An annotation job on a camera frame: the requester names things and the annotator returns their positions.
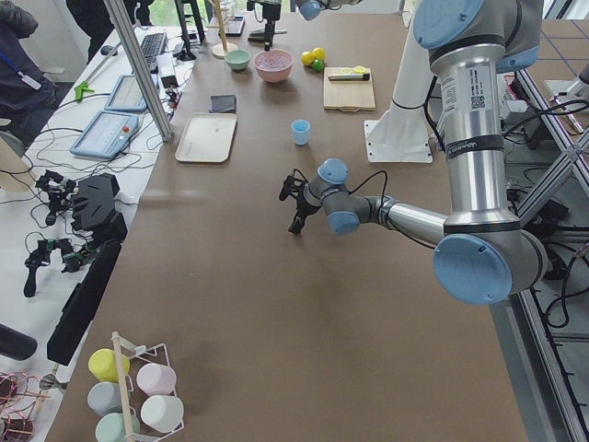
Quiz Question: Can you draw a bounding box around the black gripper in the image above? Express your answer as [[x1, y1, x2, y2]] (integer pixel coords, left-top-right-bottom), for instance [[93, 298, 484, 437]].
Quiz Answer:
[[260, 0, 281, 51], [288, 191, 320, 234]]

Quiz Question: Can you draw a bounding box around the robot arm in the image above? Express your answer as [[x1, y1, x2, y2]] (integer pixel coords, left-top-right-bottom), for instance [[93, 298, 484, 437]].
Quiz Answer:
[[248, 0, 362, 52], [281, 1, 548, 305]]

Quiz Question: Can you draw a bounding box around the pile of clear ice cubes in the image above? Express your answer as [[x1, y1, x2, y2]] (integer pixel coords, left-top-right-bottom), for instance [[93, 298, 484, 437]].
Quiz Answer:
[[254, 51, 292, 72]]

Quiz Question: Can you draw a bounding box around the light blue cup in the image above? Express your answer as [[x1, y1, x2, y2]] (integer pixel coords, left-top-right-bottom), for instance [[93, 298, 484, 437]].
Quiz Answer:
[[291, 119, 311, 146]]

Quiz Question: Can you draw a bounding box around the pink plastic cup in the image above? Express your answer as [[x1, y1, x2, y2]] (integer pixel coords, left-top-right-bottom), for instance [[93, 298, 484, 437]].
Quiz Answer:
[[136, 363, 177, 396]]

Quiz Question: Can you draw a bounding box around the white plastic cup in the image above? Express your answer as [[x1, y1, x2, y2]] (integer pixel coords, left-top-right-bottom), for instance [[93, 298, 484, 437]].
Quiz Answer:
[[140, 395, 184, 433]]

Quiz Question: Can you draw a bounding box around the yellow plastic cup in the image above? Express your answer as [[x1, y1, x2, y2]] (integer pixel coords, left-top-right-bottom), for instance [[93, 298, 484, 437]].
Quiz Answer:
[[87, 348, 119, 383]]

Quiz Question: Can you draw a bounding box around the grey-blue plastic cup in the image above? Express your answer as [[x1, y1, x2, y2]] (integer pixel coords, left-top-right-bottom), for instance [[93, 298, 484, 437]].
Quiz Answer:
[[87, 381, 122, 417]]

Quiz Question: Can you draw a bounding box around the mint green plastic cup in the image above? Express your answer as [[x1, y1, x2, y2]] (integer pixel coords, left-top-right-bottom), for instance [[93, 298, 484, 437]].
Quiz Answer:
[[95, 413, 127, 442]]

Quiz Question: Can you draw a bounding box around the pink bowl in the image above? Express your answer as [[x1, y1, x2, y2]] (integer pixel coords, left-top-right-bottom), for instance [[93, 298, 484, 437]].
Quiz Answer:
[[254, 50, 294, 83]]

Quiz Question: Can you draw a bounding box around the black laptop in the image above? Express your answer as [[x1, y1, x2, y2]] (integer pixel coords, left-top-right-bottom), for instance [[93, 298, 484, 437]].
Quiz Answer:
[[224, 17, 245, 38]]

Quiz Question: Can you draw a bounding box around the mint green bowl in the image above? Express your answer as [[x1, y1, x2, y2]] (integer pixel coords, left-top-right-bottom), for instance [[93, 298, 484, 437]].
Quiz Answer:
[[225, 50, 251, 72]]

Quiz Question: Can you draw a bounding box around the yellow lemon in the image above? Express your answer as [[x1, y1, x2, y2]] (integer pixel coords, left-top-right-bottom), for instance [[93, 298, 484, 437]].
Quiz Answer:
[[301, 52, 315, 66], [312, 47, 326, 62]]

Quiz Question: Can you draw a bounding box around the green lime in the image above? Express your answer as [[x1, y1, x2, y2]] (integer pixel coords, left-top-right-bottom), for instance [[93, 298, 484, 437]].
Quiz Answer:
[[311, 59, 325, 73]]

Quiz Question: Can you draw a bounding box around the dark grey cloth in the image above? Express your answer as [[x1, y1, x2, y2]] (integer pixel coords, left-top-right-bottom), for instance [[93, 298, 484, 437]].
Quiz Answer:
[[209, 94, 237, 113]]

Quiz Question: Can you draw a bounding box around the wooden cutting board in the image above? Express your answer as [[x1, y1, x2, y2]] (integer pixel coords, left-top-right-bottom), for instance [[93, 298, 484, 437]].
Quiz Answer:
[[323, 67, 376, 111]]

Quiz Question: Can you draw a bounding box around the black keyboard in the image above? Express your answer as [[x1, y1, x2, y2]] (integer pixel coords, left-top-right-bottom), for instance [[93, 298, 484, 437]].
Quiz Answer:
[[140, 32, 167, 63]]

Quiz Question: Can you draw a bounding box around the cream rabbit tray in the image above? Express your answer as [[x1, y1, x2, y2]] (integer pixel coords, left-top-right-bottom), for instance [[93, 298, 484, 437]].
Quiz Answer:
[[175, 112, 237, 164]]

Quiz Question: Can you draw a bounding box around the blue teach pendant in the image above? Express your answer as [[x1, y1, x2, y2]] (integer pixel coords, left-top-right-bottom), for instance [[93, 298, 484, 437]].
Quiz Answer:
[[70, 110, 139, 159], [104, 75, 147, 113]]

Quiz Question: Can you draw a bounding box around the standing person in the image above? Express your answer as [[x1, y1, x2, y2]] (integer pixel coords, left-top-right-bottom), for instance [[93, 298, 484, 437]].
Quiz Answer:
[[66, 0, 154, 62]]

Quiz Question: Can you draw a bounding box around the green clamp tool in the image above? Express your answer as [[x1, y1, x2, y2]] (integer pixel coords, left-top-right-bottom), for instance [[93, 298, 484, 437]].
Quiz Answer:
[[74, 81, 95, 102]]

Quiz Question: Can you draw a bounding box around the black plastic gripper part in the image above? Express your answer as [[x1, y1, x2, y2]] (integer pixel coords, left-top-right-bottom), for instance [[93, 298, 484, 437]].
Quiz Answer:
[[71, 173, 128, 244]]

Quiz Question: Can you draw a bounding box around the long black box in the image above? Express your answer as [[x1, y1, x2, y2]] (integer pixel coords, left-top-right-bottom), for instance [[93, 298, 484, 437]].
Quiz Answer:
[[46, 240, 121, 366]]

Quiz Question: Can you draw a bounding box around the seated person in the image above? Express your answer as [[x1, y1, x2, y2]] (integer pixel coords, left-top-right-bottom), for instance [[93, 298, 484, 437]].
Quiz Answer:
[[1, 1, 58, 147]]

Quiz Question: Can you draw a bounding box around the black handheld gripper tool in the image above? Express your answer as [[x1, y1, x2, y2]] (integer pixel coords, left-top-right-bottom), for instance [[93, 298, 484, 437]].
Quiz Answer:
[[23, 239, 56, 297]]

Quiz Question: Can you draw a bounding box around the steel handled knife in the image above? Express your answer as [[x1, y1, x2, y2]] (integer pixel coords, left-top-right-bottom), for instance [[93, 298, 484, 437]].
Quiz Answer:
[[328, 73, 371, 82]]

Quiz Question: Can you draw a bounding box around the aluminium frame post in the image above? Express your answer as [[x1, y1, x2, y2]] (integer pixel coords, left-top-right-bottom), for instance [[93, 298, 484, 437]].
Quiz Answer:
[[103, 0, 173, 142]]

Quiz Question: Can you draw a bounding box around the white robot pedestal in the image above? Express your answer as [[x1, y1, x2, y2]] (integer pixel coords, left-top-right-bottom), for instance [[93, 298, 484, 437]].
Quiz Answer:
[[364, 29, 433, 164]]

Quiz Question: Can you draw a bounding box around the white wire cup rack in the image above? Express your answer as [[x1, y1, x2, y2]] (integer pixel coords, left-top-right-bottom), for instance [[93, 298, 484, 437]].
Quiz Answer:
[[111, 331, 185, 441]]

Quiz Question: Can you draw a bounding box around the wooden rack handle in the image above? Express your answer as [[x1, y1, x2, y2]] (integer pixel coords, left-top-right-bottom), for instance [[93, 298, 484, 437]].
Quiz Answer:
[[111, 331, 136, 442]]

